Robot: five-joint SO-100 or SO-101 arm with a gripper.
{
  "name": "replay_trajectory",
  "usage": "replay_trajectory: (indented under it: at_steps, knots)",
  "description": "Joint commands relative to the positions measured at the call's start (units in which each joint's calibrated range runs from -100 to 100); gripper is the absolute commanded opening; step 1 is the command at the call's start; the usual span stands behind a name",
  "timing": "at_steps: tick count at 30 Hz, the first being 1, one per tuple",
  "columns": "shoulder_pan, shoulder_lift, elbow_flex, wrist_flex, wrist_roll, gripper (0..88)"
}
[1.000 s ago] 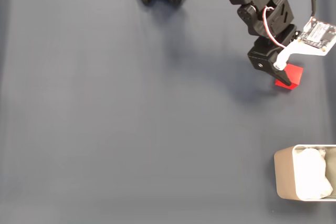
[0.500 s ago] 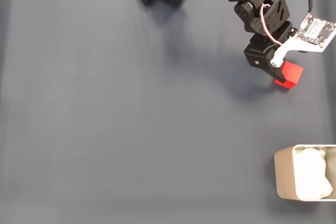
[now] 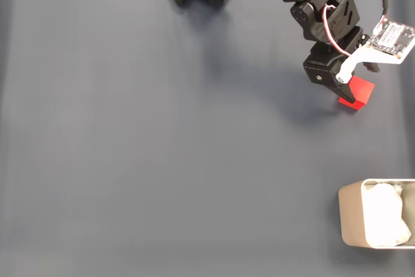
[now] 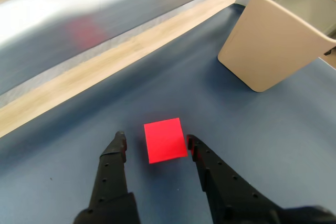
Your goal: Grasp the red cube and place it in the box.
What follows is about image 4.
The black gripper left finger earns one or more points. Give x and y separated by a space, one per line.
110 182

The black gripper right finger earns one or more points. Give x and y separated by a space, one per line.
231 197

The red cube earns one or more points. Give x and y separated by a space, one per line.
165 141

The beige rectangular box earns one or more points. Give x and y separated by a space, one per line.
262 45

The blue-grey table mat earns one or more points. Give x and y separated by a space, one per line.
65 155

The pale grey metal rail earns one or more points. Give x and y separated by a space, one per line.
78 6

